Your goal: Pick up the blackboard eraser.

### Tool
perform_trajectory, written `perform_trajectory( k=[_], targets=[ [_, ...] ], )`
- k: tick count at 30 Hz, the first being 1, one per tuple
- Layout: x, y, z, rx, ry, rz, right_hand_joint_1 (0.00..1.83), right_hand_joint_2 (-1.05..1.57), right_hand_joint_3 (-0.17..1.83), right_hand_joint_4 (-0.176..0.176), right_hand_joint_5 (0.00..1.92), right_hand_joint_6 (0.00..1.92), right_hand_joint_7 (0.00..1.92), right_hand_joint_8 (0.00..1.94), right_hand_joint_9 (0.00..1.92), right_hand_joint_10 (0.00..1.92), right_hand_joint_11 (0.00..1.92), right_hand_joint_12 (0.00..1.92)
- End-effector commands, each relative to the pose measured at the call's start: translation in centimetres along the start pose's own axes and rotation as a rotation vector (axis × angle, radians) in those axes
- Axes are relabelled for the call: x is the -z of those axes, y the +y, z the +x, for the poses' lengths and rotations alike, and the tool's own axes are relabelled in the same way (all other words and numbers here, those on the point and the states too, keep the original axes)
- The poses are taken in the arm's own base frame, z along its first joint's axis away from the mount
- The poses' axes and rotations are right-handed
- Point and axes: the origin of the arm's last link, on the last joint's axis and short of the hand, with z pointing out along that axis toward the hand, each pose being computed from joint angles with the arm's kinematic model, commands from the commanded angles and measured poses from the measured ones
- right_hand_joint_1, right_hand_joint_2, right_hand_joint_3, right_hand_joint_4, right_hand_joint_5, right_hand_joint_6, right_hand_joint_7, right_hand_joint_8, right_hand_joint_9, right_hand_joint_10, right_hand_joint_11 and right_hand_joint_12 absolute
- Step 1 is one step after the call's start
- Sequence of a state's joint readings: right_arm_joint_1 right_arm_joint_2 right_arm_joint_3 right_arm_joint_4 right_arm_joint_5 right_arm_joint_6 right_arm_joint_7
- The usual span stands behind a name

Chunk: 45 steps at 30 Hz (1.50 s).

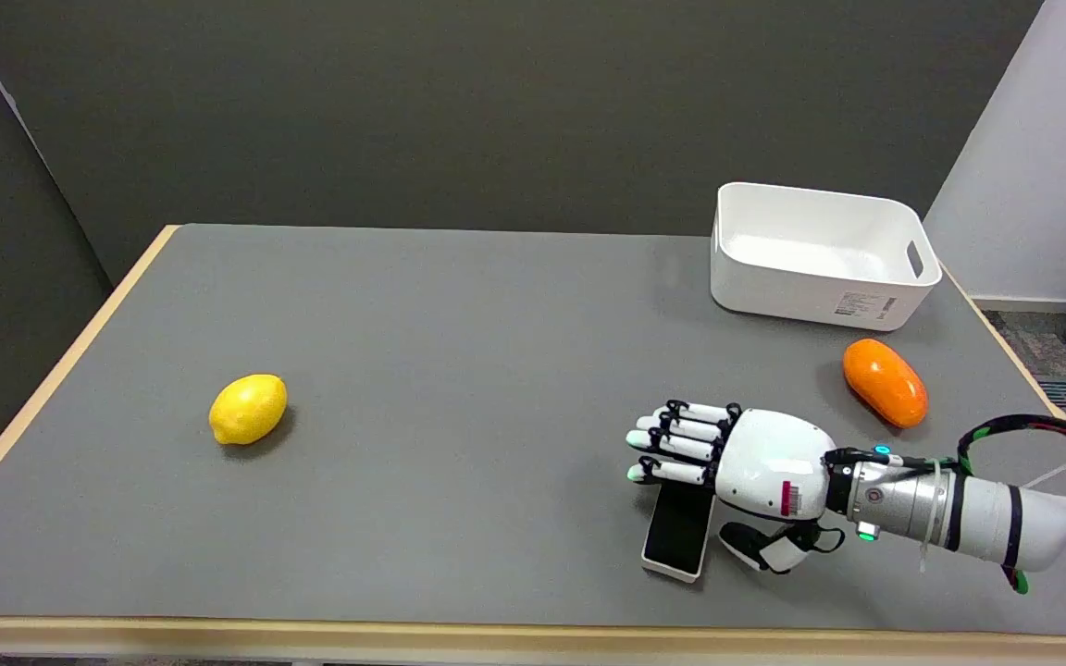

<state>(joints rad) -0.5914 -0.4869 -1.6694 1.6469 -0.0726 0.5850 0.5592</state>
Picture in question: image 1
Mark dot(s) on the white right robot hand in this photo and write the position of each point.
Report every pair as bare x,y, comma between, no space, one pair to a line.
769,462

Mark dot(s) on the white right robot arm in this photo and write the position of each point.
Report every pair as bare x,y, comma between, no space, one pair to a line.
977,511

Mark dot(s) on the orange oval fruit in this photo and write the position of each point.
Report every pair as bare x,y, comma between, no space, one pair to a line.
886,383

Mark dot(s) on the white plastic storage bin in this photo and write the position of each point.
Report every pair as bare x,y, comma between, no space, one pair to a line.
820,255

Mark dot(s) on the grey table mat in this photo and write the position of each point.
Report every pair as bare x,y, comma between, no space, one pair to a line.
496,435

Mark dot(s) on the yellow lemon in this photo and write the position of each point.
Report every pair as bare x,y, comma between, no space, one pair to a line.
248,409

